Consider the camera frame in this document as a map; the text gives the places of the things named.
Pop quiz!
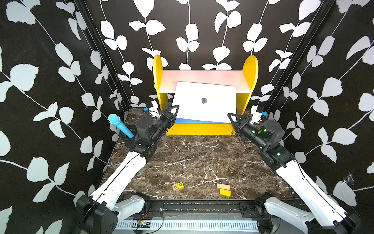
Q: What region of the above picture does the wooden letter R block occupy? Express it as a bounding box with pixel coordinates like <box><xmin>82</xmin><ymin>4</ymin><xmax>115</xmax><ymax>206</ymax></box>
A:
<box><xmin>173</xmin><ymin>184</ymin><xmax>180</xmax><ymax>191</ymax></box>

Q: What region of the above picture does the tan wooden flat block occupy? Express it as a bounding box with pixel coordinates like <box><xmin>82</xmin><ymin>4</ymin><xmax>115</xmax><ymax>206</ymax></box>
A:
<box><xmin>216</xmin><ymin>183</ymin><xmax>230</xmax><ymax>190</ymax></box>

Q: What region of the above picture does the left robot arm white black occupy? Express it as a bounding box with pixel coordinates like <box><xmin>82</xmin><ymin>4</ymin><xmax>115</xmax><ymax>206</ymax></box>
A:
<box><xmin>75</xmin><ymin>105</ymin><xmax>179</xmax><ymax>234</ymax></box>

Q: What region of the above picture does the silver laptop computer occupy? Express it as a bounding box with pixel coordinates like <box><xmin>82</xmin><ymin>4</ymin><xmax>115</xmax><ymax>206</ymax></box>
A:
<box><xmin>172</xmin><ymin>82</ymin><xmax>236</xmax><ymax>123</ymax></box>

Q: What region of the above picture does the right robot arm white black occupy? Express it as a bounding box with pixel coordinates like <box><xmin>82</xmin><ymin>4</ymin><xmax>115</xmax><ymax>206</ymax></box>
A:
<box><xmin>228</xmin><ymin>113</ymin><xmax>361</xmax><ymax>234</ymax></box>

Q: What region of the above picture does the blue toy microphone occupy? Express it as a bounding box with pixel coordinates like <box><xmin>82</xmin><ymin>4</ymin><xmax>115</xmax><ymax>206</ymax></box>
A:
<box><xmin>108</xmin><ymin>114</ymin><xmax>134</xmax><ymax>138</ymax></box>

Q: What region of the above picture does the small circuit board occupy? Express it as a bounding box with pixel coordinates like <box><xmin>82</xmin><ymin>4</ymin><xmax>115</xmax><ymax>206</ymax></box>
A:
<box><xmin>133</xmin><ymin>220</ymin><xmax>151</xmax><ymax>229</ymax></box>

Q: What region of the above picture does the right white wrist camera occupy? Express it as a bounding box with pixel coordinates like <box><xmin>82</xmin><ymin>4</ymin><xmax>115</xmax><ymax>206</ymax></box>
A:
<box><xmin>250</xmin><ymin>105</ymin><xmax>267</xmax><ymax>124</ymax></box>

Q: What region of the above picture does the yellow flat block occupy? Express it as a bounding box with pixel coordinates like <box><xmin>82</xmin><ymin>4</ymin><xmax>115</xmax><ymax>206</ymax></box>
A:
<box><xmin>220</xmin><ymin>189</ymin><xmax>231</xmax><ymax>197</ymax></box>

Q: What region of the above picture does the white slotted cable duct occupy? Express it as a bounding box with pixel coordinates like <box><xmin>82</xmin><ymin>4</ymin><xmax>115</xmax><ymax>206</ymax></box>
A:
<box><xmin>115</xmin><ymin>220</ymin><xmax>258</xmax><ymax>232</ymax></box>

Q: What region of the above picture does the yellow shelf with blue board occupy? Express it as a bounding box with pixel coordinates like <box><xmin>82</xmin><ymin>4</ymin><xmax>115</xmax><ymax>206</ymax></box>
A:
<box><xmin>153</xmin><ymin>55</ymin><xmax>259</xmax><ymax>136</ymax></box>

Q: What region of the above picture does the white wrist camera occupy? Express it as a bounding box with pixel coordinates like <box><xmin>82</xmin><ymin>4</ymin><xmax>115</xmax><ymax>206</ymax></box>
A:
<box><xmin>143</xmin><ymin>100</ymin><xmax>161</xmax><ymax>119</ymax></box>
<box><xmin>250</xmin><ymin>105</ymin><xmax>267</xmax><ymax>124</ymax></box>

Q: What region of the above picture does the black round microphone stand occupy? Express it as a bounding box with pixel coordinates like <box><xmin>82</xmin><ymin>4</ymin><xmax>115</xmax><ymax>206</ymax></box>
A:
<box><xmin>124</xmin><ymin>125</ymin><xmax>141</xmax><ymax>149</ymax></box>

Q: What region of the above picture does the yellow number 6 block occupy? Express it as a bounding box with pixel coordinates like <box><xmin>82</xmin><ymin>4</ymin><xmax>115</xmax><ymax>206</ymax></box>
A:
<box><xmin>176</xmin><ymin>182</ymin><xmax>184</xmax><ymax>190</ymax></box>

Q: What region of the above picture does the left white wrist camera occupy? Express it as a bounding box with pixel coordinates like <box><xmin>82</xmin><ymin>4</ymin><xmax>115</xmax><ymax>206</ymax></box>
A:
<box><xmin>143</xmin><ymin>100</ymin><xmax>161</xmax><ymax>119</ymax></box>

